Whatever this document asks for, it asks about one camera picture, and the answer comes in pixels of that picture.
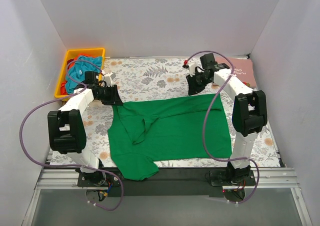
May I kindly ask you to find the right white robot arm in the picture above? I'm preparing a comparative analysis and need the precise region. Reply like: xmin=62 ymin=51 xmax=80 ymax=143
xmin=183 ymin=51 xmax=268 ymax=185

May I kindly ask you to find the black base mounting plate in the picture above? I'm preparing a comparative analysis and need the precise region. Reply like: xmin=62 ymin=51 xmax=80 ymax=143
xmin=76 ymin=166 xmax=257 ymax=198

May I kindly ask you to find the aluminium frame rail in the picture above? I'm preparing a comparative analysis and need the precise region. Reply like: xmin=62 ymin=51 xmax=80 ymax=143
xmin=23 ymin=168 xmax=312 ymax=226

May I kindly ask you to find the orange t-shirt in bin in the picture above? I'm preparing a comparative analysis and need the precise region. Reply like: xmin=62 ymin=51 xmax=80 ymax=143
xmin=56 ymin=51 xmax=94 ymax=98

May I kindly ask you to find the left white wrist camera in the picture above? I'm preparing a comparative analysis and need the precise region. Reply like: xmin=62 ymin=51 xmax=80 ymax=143
xmin=102 ymin=72 xmax=116 ymax=87

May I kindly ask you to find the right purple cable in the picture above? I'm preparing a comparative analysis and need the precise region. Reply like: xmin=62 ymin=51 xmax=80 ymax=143
xmin=183 ymin=50 xmax=260 ymax=205

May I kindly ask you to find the teal t-shirt in bin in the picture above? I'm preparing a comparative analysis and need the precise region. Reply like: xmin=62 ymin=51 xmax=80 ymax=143
xmin=68 ymin=55 xmax=103 ymax=82

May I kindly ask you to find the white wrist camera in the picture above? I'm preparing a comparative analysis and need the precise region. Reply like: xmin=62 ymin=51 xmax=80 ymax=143
xmin=102 ymin=72 xmax=116 ymax=87
xmin=182 ymin=60 xmax=198 ymax=76

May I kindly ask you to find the pink folded t-shirt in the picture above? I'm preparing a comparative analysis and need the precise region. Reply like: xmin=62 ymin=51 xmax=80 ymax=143
xmin=228 ymin=57 xmax=257 ymax=89

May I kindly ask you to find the yellow plastic bin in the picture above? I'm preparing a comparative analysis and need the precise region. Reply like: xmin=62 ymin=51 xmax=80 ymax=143
xmin=54 ymin=47 xmax=106 ymax=99

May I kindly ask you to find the green t-shirt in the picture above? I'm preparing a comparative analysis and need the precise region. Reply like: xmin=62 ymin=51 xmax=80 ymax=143
xmin=108 ymin=94 xmax=232 ymax=181

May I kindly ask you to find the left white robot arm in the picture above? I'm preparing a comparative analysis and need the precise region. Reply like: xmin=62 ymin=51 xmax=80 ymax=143
xmin=47 ymin=71 xmax=123 ymax=186

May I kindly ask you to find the purple cable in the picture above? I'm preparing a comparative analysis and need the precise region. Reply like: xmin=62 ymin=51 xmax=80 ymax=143
xmin=19 ymin=60 xmax=125 ymax=212
xmin=183 ymin=50 xmax=260 ymax=205

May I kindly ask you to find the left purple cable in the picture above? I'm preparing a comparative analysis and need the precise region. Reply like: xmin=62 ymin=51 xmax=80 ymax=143
xmin=19 ymin=60 xmax=125 ymax=212

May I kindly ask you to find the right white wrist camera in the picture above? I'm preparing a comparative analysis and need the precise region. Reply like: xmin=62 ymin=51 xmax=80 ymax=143
xmin=182 ymin=60 xmax=198 ymax=76

